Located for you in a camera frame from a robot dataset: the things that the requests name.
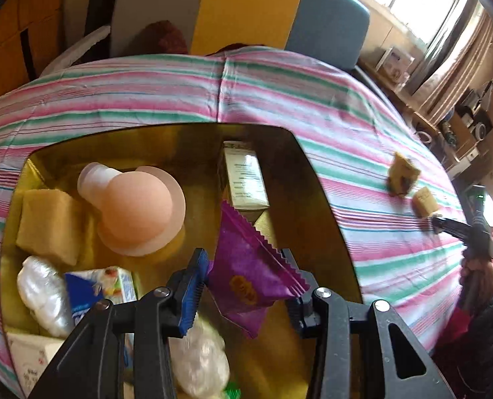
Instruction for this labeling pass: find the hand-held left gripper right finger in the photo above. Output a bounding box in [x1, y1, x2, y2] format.
[280, 248, 457, 399]

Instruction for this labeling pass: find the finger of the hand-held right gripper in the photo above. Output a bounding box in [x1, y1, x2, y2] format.
[431, 215, 471, 239]

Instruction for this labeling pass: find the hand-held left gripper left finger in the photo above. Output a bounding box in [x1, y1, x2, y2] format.
[28, 248, 209, 399]

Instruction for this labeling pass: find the yellow brown sponge piece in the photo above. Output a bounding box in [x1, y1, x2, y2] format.
[387, 152, 422, 198]
[413, 188, 440, 219]

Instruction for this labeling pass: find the purple snack packet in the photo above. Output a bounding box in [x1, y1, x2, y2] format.
[207, 199, 311, 339]

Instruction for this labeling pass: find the blue and white carton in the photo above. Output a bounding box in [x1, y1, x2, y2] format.
[63, 267, 138, 368]

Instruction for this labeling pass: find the gold metal tin tray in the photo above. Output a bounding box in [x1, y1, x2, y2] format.
[0, 122, 363, 399]

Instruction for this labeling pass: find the person's right hand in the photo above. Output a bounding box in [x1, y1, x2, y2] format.
[458, 253, 493, 302]

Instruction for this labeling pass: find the clear white plastic bag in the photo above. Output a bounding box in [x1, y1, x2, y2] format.
[169, 314, 230, 397]

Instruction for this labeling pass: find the round peach plastic bottle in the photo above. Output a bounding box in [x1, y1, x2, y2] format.
[77, 162, 186, 257]

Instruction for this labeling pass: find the cream upright box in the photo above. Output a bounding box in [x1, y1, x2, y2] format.
[218, 141, 271, 222]

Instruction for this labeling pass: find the striped bed sheet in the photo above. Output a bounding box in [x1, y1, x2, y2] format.
[0, 46, 471, 399]

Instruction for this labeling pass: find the white plastic wrapped bundle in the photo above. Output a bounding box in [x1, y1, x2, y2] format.
[17, 255, 74, 338]

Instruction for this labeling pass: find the yellow sponge block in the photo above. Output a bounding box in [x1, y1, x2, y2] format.
[16, 189, 85, 267]

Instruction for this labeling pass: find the beige curtain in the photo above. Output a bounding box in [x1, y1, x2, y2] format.
[413, 0, 493, 121]

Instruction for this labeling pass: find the white box with print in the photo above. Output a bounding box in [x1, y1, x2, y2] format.
[375, 48, 415, 84]

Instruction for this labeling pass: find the white flat box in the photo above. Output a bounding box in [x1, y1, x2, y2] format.
[6, 332, 66, 395]

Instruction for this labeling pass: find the dark red cloth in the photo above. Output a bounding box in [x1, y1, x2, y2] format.
[134, 21, 189, 55]

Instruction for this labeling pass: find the grey yellow blue headboard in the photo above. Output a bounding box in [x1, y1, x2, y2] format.
[109, 0, 372, 71]

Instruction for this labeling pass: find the wooden wardrobe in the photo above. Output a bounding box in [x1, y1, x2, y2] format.
[0, 0, 76, 109]

